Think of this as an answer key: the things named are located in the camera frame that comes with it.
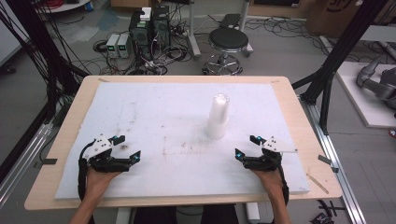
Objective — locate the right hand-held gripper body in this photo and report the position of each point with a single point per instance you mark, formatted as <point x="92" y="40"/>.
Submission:
<point x="268" y="155"/>

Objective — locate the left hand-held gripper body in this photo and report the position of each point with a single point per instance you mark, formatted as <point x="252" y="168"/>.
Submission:
<point x="100" y="155"/>

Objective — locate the stack of white cups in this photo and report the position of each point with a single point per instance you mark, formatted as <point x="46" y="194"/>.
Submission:
<point x="218" y="116"/>

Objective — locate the person's left hand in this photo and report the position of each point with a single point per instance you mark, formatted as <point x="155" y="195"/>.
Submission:
<point x="100" y="182"/>

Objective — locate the person's right hand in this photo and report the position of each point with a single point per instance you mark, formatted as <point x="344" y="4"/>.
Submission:
<point x="271" y="182"/>

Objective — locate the grey tape strip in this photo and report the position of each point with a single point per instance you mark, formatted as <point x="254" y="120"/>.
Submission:
<point x="325" y="160"/>
<point x="49" y="161"/>

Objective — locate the white foam mat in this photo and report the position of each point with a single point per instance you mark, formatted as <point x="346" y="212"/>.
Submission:
<point x="180" y="130"/>

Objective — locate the light wooden table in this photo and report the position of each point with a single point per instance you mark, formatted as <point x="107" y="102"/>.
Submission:
<point x="314" y="130"/>

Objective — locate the thin wooden stick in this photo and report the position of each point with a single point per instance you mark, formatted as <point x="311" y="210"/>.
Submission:
<point x="317" y="183"/>

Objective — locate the person's legs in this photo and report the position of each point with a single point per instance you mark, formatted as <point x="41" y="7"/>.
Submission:
<point x="186" y="214"/>

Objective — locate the grey power supply unit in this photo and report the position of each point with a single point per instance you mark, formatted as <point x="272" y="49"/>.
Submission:
<point x="112" y="45"/>
<point x="123" y="45"/>

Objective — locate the black round stool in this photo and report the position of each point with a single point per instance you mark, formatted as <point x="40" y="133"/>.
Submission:
<point x="228" y="46"/>

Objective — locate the black computer tower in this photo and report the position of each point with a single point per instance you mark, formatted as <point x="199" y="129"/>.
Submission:
<point x="161" y="26"/>
<point x="141" y="34"/>

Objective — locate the white floor board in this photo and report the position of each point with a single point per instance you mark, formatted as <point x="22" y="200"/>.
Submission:
<point x="364" y="99"/>

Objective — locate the cardboard box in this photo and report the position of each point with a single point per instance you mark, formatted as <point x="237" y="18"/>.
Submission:
<point x="339" y="15"/>

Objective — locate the aluminium rail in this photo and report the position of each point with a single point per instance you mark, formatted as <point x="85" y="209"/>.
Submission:
<point x="337" y="165"/>
<point x="23" y="165"/>

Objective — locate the black metal frame post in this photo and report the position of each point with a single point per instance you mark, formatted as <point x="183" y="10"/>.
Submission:
<point x="40" y="46"/>
<point x="337" y="53"/>

